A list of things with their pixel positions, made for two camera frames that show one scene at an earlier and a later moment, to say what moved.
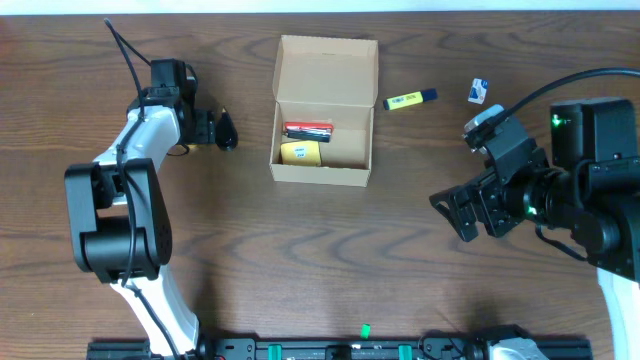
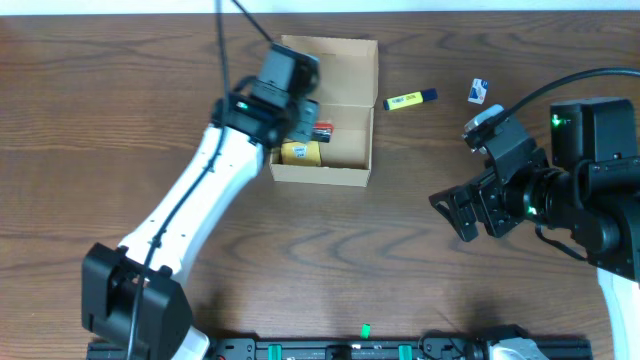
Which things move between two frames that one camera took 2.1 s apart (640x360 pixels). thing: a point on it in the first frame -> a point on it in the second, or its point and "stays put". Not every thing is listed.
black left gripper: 206,134 -> 305,122
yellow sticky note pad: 301,153 stays put
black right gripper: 481,200 stays put
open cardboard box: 326,89 stays put
